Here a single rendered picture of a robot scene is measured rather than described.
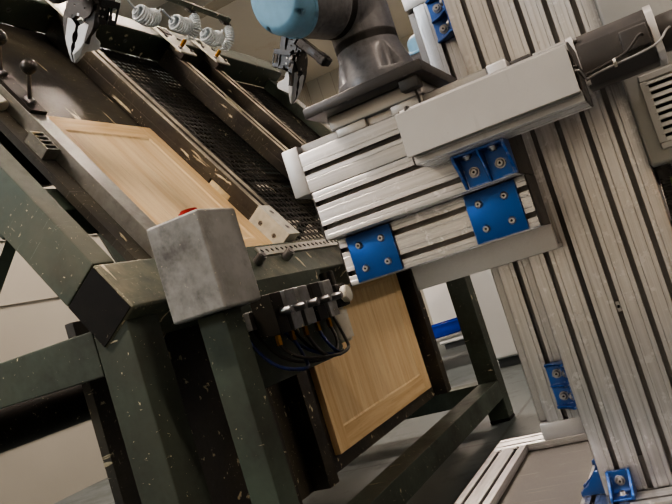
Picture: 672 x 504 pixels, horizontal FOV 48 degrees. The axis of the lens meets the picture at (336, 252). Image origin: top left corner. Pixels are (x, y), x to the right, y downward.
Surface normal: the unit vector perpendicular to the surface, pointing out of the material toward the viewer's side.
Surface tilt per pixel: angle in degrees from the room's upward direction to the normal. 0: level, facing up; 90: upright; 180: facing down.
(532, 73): 90
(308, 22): 155
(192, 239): 90
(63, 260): 90
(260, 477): 90
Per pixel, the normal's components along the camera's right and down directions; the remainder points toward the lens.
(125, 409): -0.43, 0.07
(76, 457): 0.86, -0.29
